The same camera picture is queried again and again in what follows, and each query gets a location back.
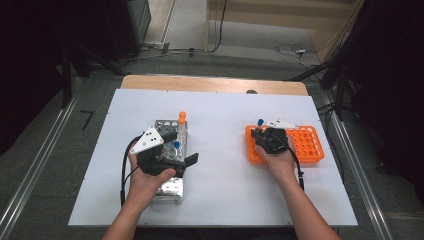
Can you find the metal floor rail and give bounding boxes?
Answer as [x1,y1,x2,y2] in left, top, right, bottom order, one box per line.
[321,91,396,240]
[0,76,84,240]

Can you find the person's left hand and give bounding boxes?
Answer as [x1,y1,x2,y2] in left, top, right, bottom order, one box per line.
[124,155,177,210]

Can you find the orange plastic test tube rack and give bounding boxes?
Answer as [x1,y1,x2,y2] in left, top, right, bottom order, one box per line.
[244,124,325,165]

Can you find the white table sheet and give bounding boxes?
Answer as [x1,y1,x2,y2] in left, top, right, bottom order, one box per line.
[68,88,358,228]

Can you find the dark floor cables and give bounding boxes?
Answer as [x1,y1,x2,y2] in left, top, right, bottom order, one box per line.
[123,46,208,64]

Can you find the person's right hand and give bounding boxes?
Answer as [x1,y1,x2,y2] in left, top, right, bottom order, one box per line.
[254,135,300,190]

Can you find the clear grey tube rack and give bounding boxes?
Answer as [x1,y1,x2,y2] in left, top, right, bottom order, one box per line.
[151,119,189,205]

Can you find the dark cabinet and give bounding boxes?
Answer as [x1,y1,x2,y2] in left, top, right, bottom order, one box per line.
[103,0,152,63]

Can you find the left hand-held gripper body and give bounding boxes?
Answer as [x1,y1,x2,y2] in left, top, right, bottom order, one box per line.
[130,127,187,178]

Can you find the black curtain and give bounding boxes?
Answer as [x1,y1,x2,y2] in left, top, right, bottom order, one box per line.
[0,0,134,156]
[319,0,424,208]

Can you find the black hanging power cable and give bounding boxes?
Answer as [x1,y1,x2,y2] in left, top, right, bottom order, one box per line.
[205,0,229,54]

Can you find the black metal stand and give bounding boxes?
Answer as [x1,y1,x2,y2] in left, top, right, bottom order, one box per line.
[59,44,129,109]
[286,59,349,121]

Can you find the left hand-held gripper black cable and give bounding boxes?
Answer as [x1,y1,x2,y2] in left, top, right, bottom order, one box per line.
[120,135,144,208]

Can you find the wooden table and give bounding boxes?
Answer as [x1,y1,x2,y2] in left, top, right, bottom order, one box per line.
[119,74,309,97]

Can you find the grey floor power strip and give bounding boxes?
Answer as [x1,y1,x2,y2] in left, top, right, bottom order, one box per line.
[143,41,171,54]

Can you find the hand-held gripper black cable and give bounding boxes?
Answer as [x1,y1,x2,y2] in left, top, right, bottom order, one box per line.
[285,145,306,192]
[120,135,144,208]

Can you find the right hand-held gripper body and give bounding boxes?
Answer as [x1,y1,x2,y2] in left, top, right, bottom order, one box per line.
[258,119,299,155]

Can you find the white coiled floor cable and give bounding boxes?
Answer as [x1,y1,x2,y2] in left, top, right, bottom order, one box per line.
[273,42,323,69]

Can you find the right hand-held gripper black cable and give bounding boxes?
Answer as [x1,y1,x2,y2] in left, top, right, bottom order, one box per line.
[285,145,306,192]

